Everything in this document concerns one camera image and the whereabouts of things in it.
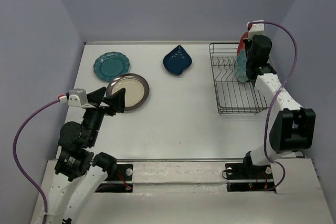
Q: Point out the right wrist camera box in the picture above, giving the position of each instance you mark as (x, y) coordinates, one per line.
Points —
(255, 28)

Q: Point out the red teal floral plate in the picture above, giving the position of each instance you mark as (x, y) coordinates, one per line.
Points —
(241, 53)

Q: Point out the navy leaf shaped dish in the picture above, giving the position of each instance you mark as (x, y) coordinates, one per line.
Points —
(177, 60)

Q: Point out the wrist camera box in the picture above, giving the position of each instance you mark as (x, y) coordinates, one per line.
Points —
(75, 97)
(255, 28)

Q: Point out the black wire dish rack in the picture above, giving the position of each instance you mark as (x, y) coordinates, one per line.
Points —
(232, 96)

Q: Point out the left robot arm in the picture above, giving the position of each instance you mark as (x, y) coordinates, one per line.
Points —
(78, 171)

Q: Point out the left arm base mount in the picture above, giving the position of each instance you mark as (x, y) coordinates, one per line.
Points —
(119, 182)

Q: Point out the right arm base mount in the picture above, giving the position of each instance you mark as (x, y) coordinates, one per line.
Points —
(242, 179)

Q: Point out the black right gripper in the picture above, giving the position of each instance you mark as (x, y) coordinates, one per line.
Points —
(249, 42)

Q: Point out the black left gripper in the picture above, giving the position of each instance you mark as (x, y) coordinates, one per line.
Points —
(116, 100)

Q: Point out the silver rimmed cream plate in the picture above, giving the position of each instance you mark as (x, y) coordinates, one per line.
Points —
(136, 89)

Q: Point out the light green round plate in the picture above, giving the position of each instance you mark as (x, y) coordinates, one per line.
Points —
(240, 73)

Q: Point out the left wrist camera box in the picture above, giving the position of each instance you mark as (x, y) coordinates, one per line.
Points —
(75, 97)

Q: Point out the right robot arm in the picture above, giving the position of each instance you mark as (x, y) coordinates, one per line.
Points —
(289, 127)

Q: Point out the teal scalloped plate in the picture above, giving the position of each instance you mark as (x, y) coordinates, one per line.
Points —
(110, 65)

